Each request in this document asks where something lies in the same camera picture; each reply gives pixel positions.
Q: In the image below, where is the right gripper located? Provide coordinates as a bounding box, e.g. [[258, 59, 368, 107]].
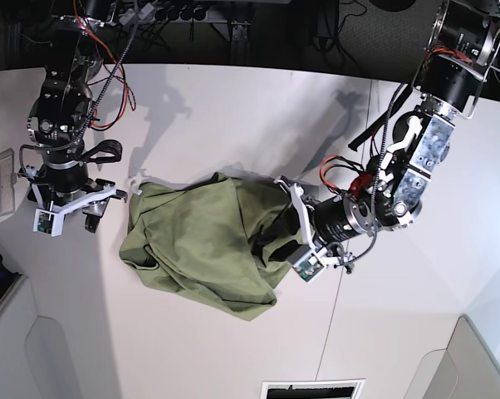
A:
[[29, 179, 127, 233]]

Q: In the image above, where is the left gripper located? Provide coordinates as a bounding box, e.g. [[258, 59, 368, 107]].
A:
[[254, 176, 354, 270]]

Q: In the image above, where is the green t-shirt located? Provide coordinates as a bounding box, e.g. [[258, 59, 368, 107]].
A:
[[119, 173, 291, 321]]

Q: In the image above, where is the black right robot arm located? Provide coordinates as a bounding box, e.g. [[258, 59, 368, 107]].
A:
[[18, 1, 126, 237]]

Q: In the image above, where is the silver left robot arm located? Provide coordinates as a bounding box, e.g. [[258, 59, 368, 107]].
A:
[[255, 1, 500, 281]]

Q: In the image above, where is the clear plastic tray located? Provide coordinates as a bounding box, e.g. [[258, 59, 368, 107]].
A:
[[0, 148, 17, 217]]

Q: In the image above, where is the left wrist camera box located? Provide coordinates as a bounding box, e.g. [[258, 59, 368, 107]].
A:
[[287, 246, 326, 283]]

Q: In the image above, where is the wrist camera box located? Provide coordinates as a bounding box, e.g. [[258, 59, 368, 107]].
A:
[[287, 246, 326, 283], [32, 209, 65, 237]]

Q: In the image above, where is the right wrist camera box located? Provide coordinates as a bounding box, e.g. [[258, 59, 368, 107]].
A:
[[32, 209, 65, 237]]

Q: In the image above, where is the aluminium frame post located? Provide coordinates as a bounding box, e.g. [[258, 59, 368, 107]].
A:
[[228, 21, 251, 66]]

